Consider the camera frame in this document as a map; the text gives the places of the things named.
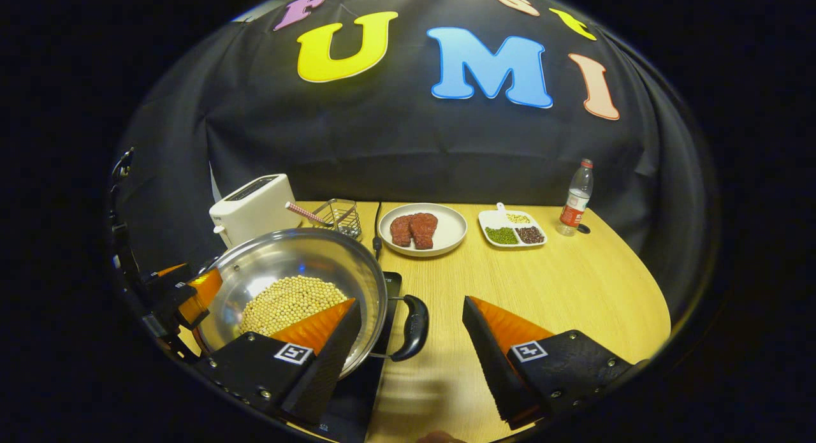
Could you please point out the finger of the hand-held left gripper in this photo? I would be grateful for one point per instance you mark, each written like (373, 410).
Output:
(203, 290)
(171, 271)

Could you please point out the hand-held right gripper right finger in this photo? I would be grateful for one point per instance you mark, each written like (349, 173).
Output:
(497, 363)

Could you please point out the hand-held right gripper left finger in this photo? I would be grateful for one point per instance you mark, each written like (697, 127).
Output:
(331, 360)

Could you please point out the black induction cooktop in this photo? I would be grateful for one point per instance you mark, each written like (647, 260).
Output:
(389, 290)

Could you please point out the stainless steel pot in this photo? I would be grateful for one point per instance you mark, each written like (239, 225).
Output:
(299, 255)

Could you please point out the pile of soybeans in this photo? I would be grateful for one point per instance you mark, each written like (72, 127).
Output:
(287, 303)

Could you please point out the white toaster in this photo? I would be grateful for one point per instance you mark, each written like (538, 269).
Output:
(255, 207)

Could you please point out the pink striped straw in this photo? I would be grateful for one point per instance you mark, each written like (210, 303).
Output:
(303, 212)

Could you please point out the white divided bean dish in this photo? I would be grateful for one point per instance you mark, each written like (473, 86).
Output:
(513, 229)

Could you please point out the white round plate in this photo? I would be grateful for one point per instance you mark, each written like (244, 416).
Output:
(452, 229)

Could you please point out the red raw meat slice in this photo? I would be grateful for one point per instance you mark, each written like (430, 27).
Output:
(401, 231)
(424, 231)

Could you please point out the clear water bottle red label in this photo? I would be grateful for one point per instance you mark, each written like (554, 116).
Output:
(575, 204)

